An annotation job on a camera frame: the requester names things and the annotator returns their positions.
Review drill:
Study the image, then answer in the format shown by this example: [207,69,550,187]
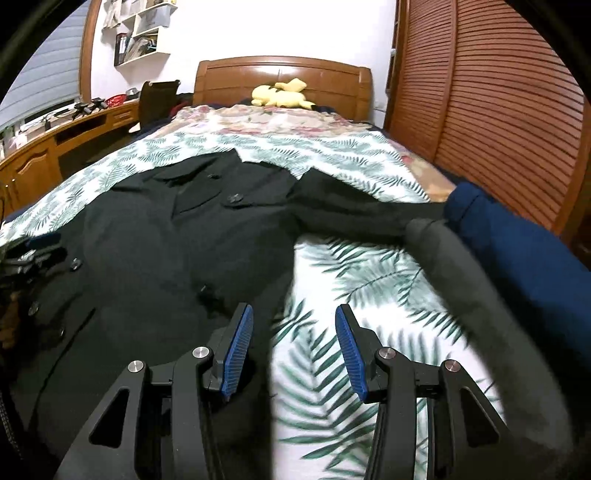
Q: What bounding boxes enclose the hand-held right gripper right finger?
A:
[335,304,518,480]

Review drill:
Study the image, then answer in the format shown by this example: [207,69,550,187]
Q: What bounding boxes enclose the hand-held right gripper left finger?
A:
[54,302,254,480]

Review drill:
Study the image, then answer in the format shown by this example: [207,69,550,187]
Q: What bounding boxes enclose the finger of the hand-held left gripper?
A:
[9,244,68,278]

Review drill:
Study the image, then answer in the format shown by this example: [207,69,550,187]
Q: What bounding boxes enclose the black coat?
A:
[0,152,446,480]

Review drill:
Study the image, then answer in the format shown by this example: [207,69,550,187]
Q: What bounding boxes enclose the bed with leaf-pattern cover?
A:
[0,124,509,480]

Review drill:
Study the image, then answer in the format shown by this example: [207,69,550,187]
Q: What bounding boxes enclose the wooden desk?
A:
[0,99,142,219]

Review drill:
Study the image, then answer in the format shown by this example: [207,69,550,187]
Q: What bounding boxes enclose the grey cloth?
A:
[404,216,571,467]

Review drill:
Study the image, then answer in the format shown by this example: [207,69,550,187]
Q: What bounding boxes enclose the black items on desk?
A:
[73,98,110,119]

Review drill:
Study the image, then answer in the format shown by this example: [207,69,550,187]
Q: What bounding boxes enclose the grey window blind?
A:
[0,0,92,132]

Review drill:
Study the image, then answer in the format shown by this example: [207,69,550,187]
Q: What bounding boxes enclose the dark chair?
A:
[137,80,182,129]

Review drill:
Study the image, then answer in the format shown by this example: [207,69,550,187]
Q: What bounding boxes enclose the blue cloth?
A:
[443,181,591,335]

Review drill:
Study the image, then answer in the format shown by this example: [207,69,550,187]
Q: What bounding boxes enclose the floral quilt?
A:
[170,103,385,140]

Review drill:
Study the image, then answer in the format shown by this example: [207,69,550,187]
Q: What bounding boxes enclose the yellow plush toy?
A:
[251,78,317,111]

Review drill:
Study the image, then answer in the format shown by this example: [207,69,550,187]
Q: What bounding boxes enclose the wooden headboard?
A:
[192,56,373,122]

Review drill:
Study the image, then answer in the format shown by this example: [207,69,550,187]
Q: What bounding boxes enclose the wooden louvred wardrobe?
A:
[383,0,591,237]

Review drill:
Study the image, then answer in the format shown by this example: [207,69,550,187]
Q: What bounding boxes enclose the white wall shelf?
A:
[99,0,174,68]

